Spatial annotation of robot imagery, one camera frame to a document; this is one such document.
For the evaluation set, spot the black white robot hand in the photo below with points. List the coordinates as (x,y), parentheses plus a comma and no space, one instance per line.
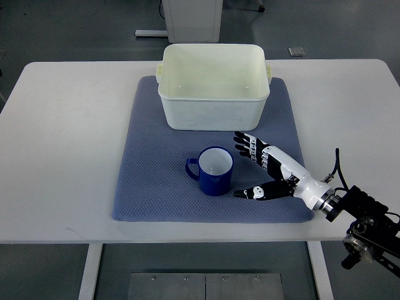
(289,178)

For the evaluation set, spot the blue mug white inside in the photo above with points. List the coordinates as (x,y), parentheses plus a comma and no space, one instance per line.
(212,169)

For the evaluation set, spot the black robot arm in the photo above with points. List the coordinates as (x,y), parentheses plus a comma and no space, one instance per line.
(372,234)

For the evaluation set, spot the cream plastic box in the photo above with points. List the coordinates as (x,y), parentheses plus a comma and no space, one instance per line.
(213,87)

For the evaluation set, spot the right white table leg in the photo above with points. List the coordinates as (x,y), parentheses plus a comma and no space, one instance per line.
(320,271)

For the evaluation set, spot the white table leg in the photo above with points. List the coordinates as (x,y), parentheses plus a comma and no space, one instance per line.
(320,271)
(90,273)

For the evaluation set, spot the small grey floor plate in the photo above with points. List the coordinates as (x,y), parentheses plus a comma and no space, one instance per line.
(296,52)

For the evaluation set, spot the blue textured mat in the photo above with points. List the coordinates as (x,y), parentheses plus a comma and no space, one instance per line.
(153,185)

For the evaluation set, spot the grey metal floor plate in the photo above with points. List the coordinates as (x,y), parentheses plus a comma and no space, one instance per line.
(205,286)

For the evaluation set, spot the white cabinet in background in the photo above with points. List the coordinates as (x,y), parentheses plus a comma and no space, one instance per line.
(193,21)

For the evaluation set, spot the left white table leg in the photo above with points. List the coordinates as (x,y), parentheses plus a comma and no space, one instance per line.
(90,273)

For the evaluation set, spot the grey metal floor bar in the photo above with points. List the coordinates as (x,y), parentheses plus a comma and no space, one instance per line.
(146,33)

